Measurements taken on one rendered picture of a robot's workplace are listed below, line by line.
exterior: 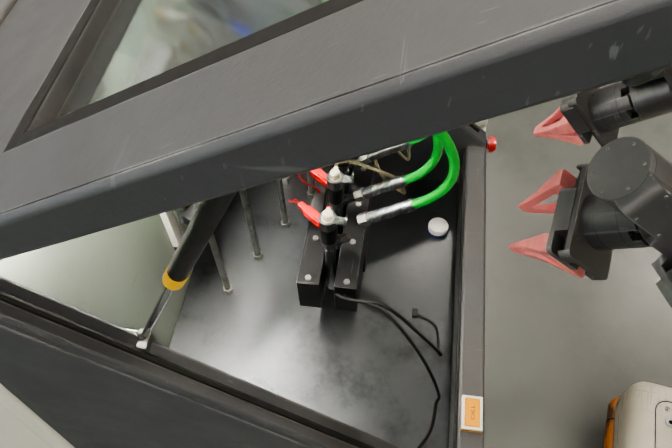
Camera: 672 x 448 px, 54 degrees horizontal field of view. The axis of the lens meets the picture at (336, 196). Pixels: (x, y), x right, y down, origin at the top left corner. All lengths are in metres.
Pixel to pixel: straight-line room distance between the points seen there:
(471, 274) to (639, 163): 0.61
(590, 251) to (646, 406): 1.23
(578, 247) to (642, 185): 0.13
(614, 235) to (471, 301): 0.49
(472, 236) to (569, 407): 1.03
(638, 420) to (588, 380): 0.34
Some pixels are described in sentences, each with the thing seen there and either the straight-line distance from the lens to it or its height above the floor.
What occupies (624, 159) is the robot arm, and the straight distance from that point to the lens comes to 0.59.
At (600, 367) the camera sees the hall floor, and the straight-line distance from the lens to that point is 2.21.
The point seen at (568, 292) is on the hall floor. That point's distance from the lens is 2.30.
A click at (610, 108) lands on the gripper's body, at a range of 0.93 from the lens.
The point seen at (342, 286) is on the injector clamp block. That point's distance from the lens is 1.09.
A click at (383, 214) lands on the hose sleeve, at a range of 0.97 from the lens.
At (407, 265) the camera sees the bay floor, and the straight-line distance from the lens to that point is 1.28.
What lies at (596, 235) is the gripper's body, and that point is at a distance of 0.68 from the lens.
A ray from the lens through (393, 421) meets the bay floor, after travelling 1.16.
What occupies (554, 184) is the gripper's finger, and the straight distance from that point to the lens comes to 0.71.
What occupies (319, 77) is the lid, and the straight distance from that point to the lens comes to 0.31.
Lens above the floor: 1.93
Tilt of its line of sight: 53 degrees down
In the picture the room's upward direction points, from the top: 3 degrees counter-clockwise
